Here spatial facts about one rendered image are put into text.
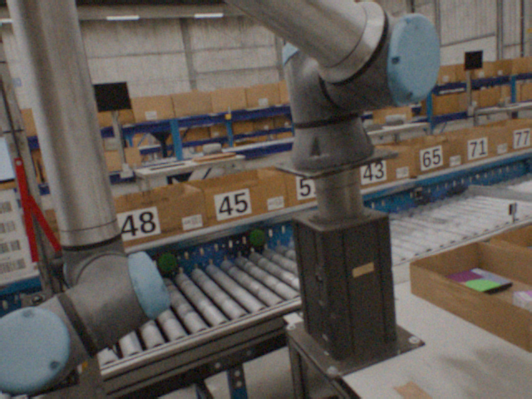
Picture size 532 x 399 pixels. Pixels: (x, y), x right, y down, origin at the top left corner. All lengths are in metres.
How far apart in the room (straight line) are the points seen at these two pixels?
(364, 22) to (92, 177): 0.49
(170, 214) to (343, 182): 0.95
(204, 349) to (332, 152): 0.68
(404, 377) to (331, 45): 0.69
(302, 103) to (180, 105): 5.55
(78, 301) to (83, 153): 0.22
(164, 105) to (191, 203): 4.67
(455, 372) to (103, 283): 0.76
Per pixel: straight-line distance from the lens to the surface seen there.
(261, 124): 11.48
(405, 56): 0.77
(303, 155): 0.93
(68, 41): 0.68
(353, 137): 0.93
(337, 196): 0.97
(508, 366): 1.09
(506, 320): 1.15
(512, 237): 1.63
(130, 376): 1.25
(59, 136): 0.67
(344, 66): 0.75
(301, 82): 0.92
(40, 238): 1.11
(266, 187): 1.88
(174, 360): 1.26
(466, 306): 1.22
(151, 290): 0.57
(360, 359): 1.06
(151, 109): 6.32
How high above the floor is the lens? 1.35
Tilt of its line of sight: 12 degrees down
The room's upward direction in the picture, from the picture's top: 7 degrees counter-clockwise
